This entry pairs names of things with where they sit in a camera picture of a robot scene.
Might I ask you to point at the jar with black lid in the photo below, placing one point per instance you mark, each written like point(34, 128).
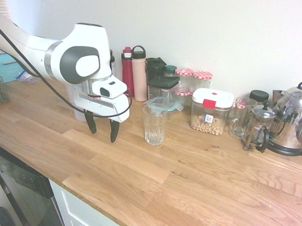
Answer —
point(259, 95)

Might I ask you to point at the red water bottle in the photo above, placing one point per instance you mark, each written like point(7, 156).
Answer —
point(127, 74)

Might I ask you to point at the clear faceted drinking glass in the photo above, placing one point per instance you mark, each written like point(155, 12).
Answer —
point(154, 125)

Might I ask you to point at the small jar red checked lid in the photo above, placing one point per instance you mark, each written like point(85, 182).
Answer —
point(241, 104)
point(183, 96)

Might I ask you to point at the clear plastic zip bag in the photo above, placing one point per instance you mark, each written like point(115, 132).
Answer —
point(26, 77)

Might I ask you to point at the glass french press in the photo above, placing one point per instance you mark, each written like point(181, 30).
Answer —
point(260, 128)

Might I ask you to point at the pink bottle with black cap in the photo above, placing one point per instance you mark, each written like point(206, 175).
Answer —
point(139, 78)

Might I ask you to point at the jar with dark green lid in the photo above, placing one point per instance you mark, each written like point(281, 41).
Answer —
point(170, 70)

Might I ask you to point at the white cabinet drawer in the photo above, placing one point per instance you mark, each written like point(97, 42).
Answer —
point(80, 211)

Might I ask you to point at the stainless steel electric kettle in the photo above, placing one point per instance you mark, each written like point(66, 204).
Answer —
point(294, 119)

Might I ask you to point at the black dishwasher front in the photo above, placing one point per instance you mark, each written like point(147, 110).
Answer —
point(24, 188)

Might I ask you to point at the teal box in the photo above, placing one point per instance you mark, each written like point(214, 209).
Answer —
point(3, 67)

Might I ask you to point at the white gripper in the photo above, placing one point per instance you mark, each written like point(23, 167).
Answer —
point(103, 107)

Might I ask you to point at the cereal container white red lid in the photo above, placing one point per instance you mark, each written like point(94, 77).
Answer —
point(211, 110)

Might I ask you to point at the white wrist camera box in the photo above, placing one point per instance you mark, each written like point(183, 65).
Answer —
point(109, 88)

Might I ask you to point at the clear glass mug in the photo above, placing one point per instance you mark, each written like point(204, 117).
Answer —
point(241, 124)

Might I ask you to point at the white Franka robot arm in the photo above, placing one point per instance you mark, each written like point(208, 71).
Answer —
point(53, 54)

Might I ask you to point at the black shaker bottle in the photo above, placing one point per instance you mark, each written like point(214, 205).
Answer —
point(154, 67)

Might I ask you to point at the clear canister square black lid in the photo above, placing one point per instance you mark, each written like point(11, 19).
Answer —
point(163, 83)

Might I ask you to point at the glass container with teal lid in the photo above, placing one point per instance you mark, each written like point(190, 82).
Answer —
point(165, 104)

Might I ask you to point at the dark brown bottle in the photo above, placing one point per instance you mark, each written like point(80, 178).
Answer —
point(112, 65)

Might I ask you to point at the jar with red checked lid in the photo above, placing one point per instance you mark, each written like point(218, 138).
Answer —
point(202, 78)
point(185, 76)

